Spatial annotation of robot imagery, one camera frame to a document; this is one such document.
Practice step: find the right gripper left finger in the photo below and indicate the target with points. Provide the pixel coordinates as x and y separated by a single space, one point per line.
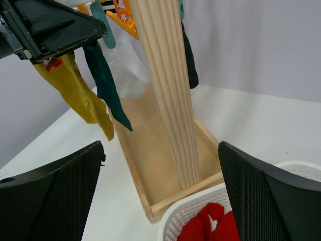
51 202

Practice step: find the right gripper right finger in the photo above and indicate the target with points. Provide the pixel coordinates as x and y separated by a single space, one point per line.
269 203

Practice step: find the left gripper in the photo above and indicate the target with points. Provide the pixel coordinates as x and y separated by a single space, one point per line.
40 30

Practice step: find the yellow sock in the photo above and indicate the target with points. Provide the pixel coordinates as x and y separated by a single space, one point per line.
64 75

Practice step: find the white round clip hanger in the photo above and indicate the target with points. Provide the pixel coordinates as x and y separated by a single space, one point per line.
118 11

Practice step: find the wooden hanger stand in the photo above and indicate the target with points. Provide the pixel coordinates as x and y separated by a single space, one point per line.
170 152

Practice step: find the red sock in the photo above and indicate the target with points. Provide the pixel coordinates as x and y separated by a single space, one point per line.
211 223

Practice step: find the white striped sock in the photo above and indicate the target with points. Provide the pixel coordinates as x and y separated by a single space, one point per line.
132 77

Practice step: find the dark navy patterned sock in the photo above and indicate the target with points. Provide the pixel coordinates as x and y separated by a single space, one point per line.
192 73

